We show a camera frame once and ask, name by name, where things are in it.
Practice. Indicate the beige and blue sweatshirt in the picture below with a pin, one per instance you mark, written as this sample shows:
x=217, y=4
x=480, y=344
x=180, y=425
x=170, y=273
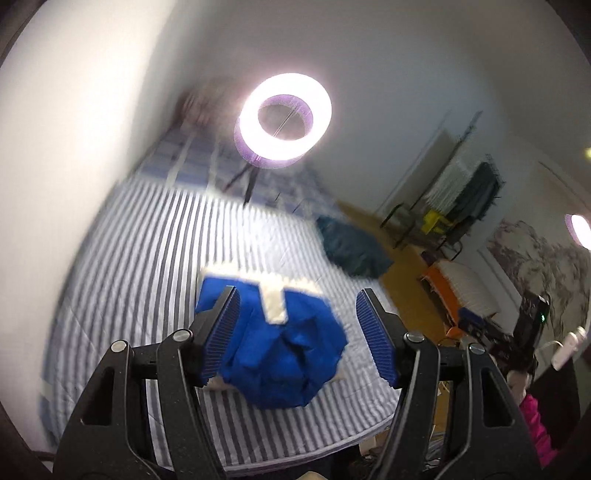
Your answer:
x=277, y=350

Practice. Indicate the white door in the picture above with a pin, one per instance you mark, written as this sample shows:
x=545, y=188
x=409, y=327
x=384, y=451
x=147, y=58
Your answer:
x=415, y=170

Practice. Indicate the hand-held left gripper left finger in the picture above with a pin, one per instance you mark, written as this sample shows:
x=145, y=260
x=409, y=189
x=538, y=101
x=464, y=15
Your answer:
x=221, y=337

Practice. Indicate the clothes rack with hanging clothes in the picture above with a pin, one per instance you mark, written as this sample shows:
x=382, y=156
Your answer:
x=466, y=189

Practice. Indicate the checkered blue blanket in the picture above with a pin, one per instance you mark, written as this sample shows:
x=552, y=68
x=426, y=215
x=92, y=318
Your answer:
x=221, y=157

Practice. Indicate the white plastic object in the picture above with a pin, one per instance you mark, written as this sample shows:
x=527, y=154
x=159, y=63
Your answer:
x=569, y=350

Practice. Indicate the blue striped bed sheet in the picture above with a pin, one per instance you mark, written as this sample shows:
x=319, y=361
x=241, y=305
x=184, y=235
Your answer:
x=138, y=258

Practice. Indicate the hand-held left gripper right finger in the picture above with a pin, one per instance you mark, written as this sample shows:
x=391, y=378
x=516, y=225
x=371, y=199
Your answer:
x=376, y=337

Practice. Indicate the dark teal cloth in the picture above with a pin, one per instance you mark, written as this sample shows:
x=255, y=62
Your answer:
x=353, y=249

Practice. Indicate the ink landscape wall painting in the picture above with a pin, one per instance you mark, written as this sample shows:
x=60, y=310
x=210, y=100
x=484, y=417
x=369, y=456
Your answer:
x=521, y=254

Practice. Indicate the black metal chair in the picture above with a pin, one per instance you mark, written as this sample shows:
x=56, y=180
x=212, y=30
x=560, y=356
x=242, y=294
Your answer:
x=397, y=221

